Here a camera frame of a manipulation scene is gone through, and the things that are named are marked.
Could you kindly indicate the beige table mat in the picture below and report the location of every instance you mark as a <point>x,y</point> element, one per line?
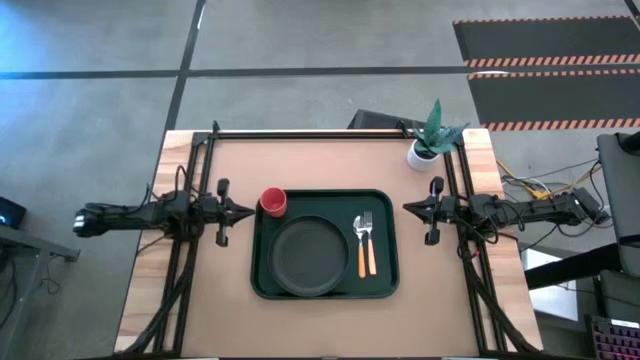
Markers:
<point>340,325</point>

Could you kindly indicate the black beam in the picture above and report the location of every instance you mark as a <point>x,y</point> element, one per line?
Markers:
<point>570,267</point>

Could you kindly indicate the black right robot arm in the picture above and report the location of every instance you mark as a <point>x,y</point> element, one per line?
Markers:
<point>530,212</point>

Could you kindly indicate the black device with blue light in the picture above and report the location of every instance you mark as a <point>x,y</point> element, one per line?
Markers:
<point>10,212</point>

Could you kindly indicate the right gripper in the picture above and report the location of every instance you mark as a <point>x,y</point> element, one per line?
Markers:
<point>433,235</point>

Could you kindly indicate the dark grey round plate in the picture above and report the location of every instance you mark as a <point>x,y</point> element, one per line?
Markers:
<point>307,255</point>

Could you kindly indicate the backlit computer keyboard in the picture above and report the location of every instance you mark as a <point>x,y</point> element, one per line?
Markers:
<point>615,345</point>

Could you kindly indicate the black chair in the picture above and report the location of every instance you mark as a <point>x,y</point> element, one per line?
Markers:
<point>375,120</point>

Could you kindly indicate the black hazard-striped floor mat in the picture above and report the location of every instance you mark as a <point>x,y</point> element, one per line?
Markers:
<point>550,37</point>

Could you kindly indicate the white box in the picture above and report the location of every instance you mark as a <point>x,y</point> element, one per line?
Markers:
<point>550,300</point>

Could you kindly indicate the black aluminium table frame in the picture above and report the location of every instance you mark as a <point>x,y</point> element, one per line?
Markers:
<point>300,135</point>

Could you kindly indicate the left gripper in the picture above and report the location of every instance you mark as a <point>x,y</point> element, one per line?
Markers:
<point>222,237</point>

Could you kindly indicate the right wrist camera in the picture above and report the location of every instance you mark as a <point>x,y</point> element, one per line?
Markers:
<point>455,210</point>

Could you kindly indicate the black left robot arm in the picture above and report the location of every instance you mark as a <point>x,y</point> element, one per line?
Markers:
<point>125,216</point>

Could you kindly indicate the green plant in white pot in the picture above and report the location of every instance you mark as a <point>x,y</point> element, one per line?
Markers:
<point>422,159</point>

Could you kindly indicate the black power adapter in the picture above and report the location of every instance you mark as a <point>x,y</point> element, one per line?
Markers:
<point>597,212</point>

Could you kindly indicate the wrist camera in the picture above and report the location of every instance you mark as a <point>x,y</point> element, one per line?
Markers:
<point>455,210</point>
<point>208,211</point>

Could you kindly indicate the dark green tray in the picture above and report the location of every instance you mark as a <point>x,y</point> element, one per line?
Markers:
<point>325,200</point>

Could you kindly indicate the grey monitor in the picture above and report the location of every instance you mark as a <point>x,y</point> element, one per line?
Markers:
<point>625,200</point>

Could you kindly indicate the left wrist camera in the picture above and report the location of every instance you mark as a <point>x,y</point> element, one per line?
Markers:
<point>208,211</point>

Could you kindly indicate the red plastic cup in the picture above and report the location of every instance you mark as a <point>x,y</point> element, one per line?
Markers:
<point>273,202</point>

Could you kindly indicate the grey desk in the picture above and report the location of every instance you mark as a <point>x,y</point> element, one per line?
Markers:
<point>30,242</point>

